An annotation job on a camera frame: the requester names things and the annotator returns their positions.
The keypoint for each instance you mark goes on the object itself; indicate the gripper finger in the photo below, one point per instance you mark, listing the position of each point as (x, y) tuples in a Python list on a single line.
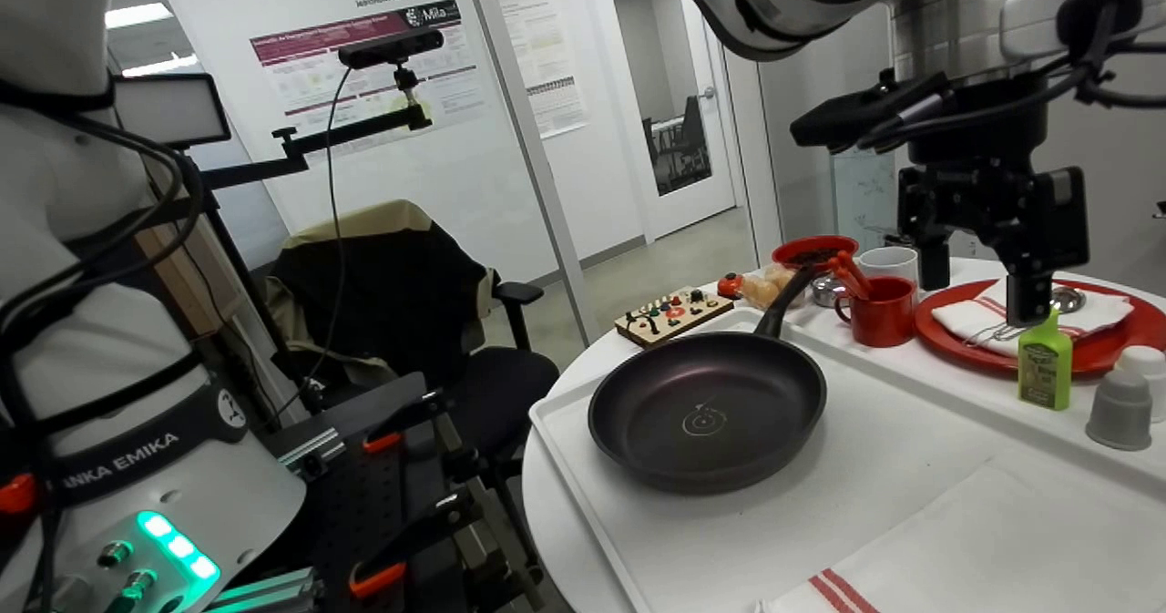
[(934, 267), (1031, 299)]

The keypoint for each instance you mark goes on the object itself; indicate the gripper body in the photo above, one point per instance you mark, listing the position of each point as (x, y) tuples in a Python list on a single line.
[(988, 208)]

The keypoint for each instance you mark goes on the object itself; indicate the white tissue with red stripes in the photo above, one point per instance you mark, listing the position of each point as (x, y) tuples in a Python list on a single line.
[(1002, 549)]

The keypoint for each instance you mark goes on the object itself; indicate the black frying pan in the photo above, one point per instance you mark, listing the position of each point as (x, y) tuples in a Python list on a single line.
[(710, 413)]

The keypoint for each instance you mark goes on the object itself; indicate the small silver bowl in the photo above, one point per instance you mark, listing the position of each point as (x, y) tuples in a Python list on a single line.
[(1069, 300)]

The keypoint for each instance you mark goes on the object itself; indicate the white mug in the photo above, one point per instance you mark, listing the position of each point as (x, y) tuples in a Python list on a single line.
[(891, 262)]

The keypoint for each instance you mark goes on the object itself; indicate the silver fork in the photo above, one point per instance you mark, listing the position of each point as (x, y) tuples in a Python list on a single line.
[(995, 332)]

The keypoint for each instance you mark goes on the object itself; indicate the white cloth with red stripes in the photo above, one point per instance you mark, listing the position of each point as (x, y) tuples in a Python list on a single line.
[(975, 317)]

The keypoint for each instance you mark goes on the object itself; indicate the red mug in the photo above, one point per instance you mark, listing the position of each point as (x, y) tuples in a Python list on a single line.
[(885, 317)]

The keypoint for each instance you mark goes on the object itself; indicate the green bottle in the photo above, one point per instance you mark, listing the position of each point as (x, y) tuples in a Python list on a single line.
[(1046, 367)]

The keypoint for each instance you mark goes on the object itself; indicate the red utensil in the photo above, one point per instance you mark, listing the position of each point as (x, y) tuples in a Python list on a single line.
[(852, 276)]

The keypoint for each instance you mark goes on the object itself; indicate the red plate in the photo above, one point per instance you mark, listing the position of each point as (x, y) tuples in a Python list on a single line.
[(1111, 344)]

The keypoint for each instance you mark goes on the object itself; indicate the small silver cup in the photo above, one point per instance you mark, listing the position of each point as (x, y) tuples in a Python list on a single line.
[(827, 292)]

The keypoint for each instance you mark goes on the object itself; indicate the red bowl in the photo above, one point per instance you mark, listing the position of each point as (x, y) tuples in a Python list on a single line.
[(802, 250)]

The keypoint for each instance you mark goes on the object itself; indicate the white shaker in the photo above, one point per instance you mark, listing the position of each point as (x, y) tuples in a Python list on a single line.
[(1150, 362)]

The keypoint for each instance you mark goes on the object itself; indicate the grey shaker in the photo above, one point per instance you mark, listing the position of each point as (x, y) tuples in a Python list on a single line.
[(1119, 413)]

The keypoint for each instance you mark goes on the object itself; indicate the toy bread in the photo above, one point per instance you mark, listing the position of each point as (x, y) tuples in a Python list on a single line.
[(763, 290)]

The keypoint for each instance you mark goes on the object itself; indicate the toy tomato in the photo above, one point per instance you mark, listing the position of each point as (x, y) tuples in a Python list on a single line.
[(729, 286)]

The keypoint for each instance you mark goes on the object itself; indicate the white tray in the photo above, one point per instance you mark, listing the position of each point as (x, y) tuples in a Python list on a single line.
[(865, 467)]

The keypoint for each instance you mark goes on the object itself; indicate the wooden board with knobs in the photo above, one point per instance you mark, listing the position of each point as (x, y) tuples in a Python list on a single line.
[(674, 314)]

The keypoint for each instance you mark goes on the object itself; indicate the white door with window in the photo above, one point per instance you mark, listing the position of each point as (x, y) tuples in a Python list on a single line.
[(679, 112)]

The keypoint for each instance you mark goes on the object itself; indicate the white paper notice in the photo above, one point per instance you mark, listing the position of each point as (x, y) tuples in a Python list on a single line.
[(547, 57)]

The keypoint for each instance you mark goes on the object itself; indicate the office chair with dark jacket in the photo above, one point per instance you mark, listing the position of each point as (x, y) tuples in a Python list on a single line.
[(392, 303)]

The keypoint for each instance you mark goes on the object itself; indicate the poster with purple header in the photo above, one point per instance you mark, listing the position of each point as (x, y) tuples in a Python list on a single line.
[(383, 66)]

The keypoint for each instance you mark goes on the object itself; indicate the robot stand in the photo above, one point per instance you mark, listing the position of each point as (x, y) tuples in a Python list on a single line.
[(364, 504)]

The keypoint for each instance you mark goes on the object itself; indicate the black light panel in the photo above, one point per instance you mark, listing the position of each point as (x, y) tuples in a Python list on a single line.
[(171, 110)]

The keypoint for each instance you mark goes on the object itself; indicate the camera on mount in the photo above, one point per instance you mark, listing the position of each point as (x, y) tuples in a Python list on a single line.
[(392, 48)]

